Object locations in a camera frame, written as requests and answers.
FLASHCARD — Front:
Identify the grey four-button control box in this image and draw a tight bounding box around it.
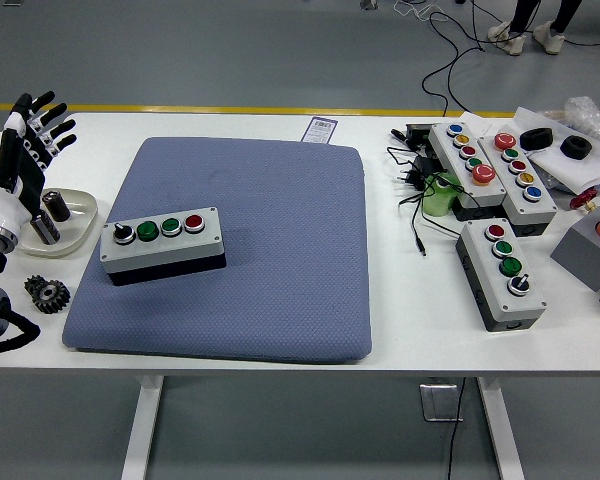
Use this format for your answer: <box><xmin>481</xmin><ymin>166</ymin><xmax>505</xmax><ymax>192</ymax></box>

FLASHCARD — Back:
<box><xmin>99</xmin><ymin>205</ymin><xmax>227</xmax><ymax>287</ymax></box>
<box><xmin>454</xmin><ymin>218</ymin><xmax>548</xmax><ymax>333</ymax></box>

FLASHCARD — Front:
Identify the metal bracket under table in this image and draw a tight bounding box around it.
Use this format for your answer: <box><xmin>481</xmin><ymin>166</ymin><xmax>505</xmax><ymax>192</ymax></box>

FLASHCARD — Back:
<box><xmin>419</xmin><ymin>382</ymin><xmax>465</xmax><ymax>424</ymax></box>

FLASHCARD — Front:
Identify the purple label card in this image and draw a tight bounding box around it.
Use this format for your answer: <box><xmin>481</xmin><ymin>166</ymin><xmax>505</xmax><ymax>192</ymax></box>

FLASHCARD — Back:
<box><xmin>301</xmin><ymin>116</ymin><xmax>340</xmax><ymax>146</ymax></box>

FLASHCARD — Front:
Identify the five-button box, blue button at end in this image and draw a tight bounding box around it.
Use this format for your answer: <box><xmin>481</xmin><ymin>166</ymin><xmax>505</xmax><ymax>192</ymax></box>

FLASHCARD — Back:
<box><xmin>427</xmin><ymin>121</ymin><xmax>507</xmax><ymax>221</ymax></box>

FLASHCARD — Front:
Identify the green plastic cup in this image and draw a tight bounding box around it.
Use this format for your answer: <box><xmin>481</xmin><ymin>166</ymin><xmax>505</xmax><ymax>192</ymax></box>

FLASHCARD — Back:
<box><xmin>422</xmin><ymin>171</ymin><xmax>462</xmax><ymax>218</ymax></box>

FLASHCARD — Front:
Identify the person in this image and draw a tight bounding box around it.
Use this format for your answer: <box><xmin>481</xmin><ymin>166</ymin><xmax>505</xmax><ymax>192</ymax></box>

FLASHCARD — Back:
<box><xmin>487</xmin><ymin>0</ymin><xmax>584</xmax><ymax>56</ymax></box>

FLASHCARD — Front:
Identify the small black device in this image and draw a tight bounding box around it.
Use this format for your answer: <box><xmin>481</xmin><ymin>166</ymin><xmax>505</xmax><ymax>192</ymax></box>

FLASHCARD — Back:
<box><xmin>404</xmin><ymin>123</ymin><xmax>439</xmax><ymax>149</ymax></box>

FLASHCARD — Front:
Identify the black power adapter with cord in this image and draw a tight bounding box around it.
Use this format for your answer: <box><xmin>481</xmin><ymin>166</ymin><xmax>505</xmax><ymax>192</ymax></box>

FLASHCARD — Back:
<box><xmin>385</xmin><ymin>145</ymin><xmax>474</xmax><ymax>259</ymax></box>

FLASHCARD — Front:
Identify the black metal gear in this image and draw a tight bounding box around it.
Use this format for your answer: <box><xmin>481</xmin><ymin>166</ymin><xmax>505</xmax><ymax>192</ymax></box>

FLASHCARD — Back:
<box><xmin>23</xmin><ymin>274</ymin><xmax>72</xmax><ymax>317</ymax></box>

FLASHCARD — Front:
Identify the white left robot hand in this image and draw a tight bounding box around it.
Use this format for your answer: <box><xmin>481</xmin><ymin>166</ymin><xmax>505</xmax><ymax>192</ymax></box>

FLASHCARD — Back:
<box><xmin>0</xmin><ymin>90</ymin><xmax>79</xmax><ymax>236</ymax></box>

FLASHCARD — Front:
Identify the black foam ring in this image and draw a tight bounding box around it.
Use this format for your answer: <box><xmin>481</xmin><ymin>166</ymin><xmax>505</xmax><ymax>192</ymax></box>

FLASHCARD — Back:
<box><xmin>518</xmin><ymin>127</ymin><xmax>555</xmax><ymax>150</ymax></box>
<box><xmin>559</xmin><ymin>135</ymin><xmax>593</xmax><ymax>160</ymax></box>

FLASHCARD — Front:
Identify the red mushroom button part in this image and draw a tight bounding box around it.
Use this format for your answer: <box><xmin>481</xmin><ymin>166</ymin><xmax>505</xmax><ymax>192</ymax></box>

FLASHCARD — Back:
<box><xmin>568</xmin><ymin>187</ymin><xmax>600</xmax><ymax>214</ymax></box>

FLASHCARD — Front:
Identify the white table leg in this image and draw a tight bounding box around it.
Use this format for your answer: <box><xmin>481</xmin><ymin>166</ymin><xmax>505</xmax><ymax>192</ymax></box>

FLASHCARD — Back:
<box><xmin>477</xmin><ymin>376</ymin><xmax>526</xmax><ymax>480</ymax></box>
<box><xmin>121</xmin><ymin>374</ymin><xmax>165</xmax><ymax>480</ymax></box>

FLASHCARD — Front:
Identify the black cable under table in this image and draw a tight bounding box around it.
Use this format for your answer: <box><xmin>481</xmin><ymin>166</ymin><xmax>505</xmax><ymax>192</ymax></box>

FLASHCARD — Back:
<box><xmin>445</xmin><ymin>377</ymin><xmax>469</xmax><ymax>480</ymax></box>

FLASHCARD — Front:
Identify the grey block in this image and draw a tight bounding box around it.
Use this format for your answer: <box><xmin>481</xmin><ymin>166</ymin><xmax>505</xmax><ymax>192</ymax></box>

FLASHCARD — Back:
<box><xmin>549</xmin><ymin>204</ymin><xmax>600</xmax><ymax>292</ymax></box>

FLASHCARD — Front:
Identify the clear bubble wrap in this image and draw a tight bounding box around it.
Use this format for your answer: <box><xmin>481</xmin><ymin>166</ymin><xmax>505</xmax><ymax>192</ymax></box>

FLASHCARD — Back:
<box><xmin>562</xmin><ymin>96</ymin><xmax>600</xmax><ymax>146</ymax></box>

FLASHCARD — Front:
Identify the white shallow dish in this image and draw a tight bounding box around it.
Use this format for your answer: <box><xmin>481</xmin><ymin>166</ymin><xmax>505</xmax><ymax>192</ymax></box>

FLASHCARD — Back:
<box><xmin>15</xmin><ymin>187</ymin><xmax>100</xmax><ymax>259</ymax></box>

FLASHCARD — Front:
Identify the white paper sheet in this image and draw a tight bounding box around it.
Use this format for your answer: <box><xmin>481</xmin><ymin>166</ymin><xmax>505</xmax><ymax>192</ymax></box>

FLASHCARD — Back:
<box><xmin>460</xmin><ymin>110</ymin><xmax>499</xmax><ymax>137</ymax></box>

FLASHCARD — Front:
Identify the grey-blue textured mat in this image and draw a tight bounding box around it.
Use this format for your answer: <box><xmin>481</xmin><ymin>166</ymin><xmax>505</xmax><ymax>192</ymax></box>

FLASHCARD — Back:
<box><xmin>61</xmin><ymin>136</ymin><xmax>373</xmax><ymax>365</ymax></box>

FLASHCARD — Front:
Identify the five-button box, red mushroom at end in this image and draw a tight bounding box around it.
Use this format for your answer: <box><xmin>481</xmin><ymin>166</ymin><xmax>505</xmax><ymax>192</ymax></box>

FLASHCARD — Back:
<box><xmin>479</xmin><ymin>130</ymin><xmax>559</xmax><ymax>237</ymax></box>

